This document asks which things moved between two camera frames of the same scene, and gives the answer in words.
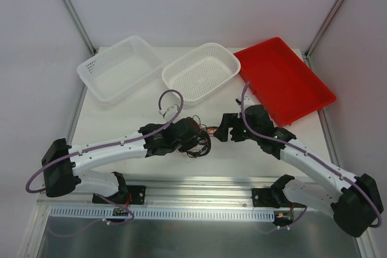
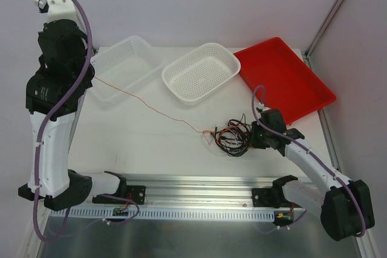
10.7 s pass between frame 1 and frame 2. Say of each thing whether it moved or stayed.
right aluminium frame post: stayed
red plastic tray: stayed
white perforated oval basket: stayed
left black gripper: moved
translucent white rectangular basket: stayed
